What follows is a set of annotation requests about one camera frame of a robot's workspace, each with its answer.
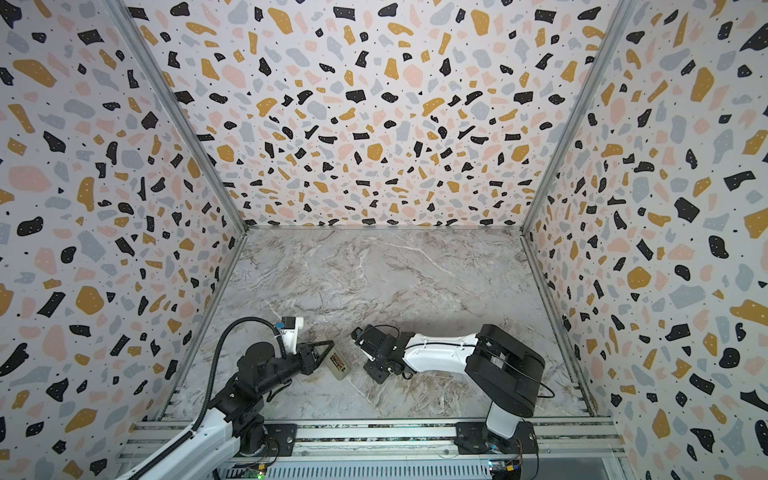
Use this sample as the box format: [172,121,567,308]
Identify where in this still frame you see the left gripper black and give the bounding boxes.
[255,339,332,398]

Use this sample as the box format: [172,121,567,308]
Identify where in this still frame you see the white remote control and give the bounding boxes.
[324,347,351,381]

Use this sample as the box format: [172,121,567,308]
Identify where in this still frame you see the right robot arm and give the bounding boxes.
[351,324,546,440]

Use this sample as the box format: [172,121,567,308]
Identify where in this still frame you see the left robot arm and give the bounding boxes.
[121,316,335,479]

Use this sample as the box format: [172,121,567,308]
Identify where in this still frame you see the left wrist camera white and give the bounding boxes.
[276,316,304,355]

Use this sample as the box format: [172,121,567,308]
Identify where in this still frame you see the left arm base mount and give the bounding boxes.
[238,423,298,460]

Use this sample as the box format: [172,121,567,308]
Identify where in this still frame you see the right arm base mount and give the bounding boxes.
[454,422,538,455]

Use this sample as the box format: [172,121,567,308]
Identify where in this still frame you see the perforated cable tray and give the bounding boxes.
[220,459,492,479]

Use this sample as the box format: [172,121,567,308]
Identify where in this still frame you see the left corner aluminium post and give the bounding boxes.
[104,1,248,234]

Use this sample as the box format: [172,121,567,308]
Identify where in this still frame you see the corner aluminium post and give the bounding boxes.
[520,0,637,237]
[104,1,248,234]

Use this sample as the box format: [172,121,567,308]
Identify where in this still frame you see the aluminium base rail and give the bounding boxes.
[116,416,625,463]

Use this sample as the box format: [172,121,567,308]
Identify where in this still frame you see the right corner aluminium post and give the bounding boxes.
[520,0,637,237]

